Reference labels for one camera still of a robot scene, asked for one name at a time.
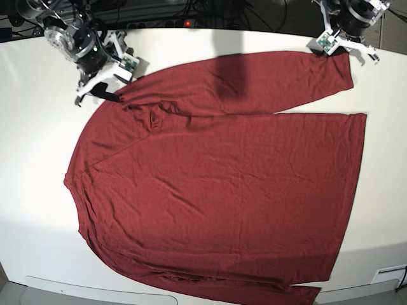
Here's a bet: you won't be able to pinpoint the white metal stand frame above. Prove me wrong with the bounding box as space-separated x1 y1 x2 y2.
378 6 407 49

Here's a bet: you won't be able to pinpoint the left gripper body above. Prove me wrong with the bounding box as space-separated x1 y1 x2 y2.
326 12 366 43

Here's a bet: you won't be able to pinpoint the white wall socket plate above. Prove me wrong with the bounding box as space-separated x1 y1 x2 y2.
371 265 406 284

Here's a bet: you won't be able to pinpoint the black power strip red switch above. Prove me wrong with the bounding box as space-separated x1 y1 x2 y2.
125 19 195 29

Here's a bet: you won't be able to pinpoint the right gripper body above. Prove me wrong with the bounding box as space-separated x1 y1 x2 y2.
74 28 127 83

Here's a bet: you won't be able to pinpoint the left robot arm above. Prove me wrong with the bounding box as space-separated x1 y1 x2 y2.
315 0 392 64

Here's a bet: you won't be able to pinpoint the dark red long-sleeve shirt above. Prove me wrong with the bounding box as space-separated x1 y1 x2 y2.
64 51 367 304

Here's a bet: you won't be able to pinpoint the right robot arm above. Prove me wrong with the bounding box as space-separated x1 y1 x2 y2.
16 1 132 106

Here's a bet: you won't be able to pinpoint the tangled black cables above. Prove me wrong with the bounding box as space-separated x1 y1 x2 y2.
177 0 287 30

